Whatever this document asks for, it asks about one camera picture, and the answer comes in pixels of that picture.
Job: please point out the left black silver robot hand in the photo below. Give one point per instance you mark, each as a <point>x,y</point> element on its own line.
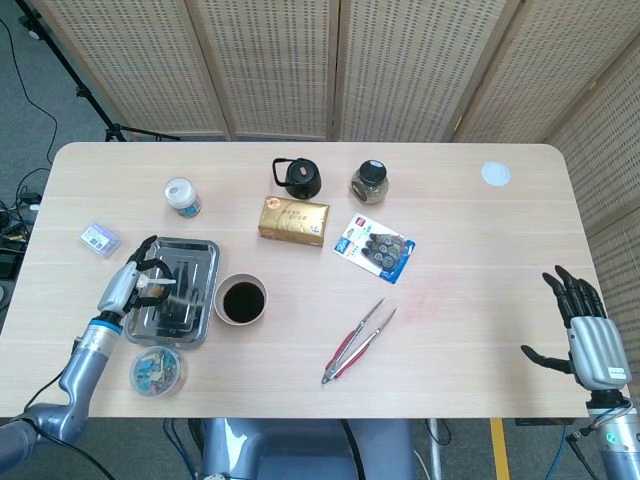
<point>117,287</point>

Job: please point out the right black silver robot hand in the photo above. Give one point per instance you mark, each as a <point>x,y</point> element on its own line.
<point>595,350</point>

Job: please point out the white plastic spoon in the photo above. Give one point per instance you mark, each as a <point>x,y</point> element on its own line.
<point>162,282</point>

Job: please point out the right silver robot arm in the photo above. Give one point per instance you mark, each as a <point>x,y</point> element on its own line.
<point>622,445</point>

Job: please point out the white bowl of dark sauce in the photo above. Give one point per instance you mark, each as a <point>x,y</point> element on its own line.
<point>244,301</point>

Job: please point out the stainless steel tray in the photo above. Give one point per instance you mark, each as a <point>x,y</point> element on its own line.
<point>200,260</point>

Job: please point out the clear tub of colourful clips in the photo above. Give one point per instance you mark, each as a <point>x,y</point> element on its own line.
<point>159,372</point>

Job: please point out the clear jar white lid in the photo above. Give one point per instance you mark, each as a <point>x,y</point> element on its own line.
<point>182,197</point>

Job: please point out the gold tissue pack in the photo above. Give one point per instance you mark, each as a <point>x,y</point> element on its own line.
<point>295,220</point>

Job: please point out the black tripod stand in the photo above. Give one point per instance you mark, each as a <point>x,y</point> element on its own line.
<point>82,95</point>

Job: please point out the white round desk grommet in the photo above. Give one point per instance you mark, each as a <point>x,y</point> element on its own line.
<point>496,173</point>

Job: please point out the black teapot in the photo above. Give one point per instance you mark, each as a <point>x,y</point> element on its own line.
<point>302,177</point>

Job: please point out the correction tape blister pack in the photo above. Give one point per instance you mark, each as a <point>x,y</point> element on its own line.
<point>375,247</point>

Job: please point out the grey robot torso base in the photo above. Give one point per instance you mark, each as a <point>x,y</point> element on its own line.
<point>300,450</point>

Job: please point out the glass herb jar black lid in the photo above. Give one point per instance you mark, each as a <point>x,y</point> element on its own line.
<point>370,182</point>

